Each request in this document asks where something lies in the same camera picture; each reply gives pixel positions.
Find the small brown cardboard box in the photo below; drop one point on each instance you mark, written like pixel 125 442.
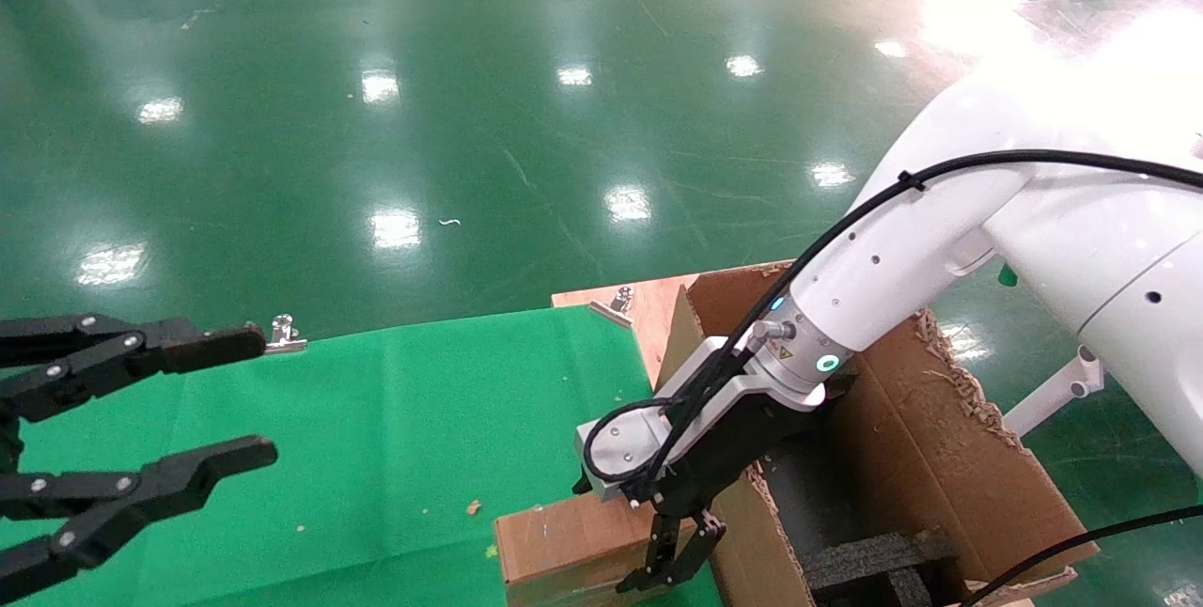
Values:
pixel 554 551

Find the black foam insert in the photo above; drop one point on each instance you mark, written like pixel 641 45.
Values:
pixel 874 558

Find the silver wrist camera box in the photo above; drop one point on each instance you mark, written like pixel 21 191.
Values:
pixel 625 443

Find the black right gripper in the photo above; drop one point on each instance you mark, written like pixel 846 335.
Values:
pixel 733 443

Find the silver binder clip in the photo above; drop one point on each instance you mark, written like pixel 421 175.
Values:
pixel 620 299
pixel 285 336

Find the silver camera mounting bracket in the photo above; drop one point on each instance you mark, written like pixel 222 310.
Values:
pixel 747 384

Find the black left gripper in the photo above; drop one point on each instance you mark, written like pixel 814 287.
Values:
pixel 7 447

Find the large green table cloth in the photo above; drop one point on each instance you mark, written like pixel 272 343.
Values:
pixel 376 419

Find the green covered table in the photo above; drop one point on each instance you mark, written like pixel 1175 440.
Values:
pixel 1007 276

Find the white table strut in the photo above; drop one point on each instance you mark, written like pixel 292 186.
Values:
pixel 1053 400

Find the large open cardboard carton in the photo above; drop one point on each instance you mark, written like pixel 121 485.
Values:
pixel 940 457

